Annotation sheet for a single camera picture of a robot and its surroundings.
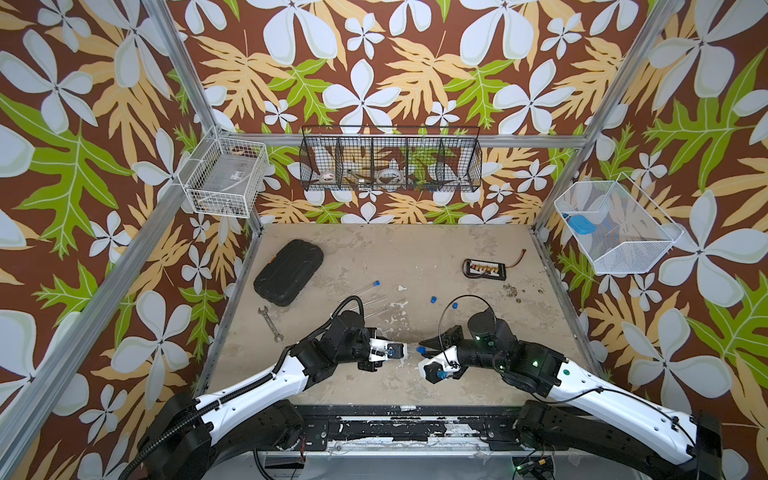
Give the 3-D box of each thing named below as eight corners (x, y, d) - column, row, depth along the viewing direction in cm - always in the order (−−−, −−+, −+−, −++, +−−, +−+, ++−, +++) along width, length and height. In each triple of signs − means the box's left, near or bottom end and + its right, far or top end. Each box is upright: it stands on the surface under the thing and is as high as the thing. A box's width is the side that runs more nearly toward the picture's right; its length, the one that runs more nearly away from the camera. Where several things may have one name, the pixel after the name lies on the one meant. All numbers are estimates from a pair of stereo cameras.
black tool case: (256, 296, 102) (250, 286, 97) (296, 247, 116) (292, 236, 111) (289, 309, 98) (284, 300, 94) (326, 257, 113) (323, 246, 108)
